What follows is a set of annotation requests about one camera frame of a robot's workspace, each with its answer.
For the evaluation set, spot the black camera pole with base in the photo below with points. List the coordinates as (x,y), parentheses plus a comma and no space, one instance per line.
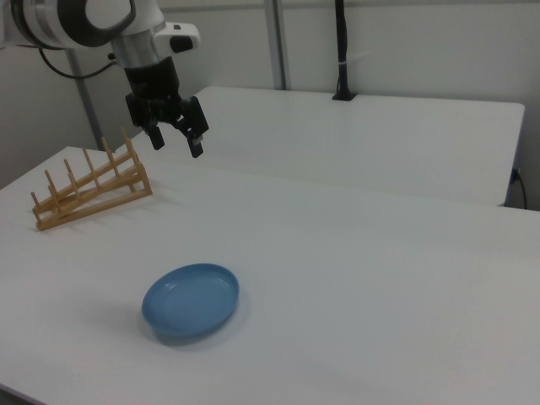
(342,50)

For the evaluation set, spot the grey corner partition post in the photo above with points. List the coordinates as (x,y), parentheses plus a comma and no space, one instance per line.
(276,42)

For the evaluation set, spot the wooden plate rack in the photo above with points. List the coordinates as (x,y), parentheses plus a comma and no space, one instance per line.
(126,187)

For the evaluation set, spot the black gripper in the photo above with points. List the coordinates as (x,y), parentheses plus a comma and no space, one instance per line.
(152,84)

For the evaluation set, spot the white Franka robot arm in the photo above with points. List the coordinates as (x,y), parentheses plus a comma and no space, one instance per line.
(50,21)

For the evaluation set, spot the blue round plate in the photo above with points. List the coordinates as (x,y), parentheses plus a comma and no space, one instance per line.
(190,301)

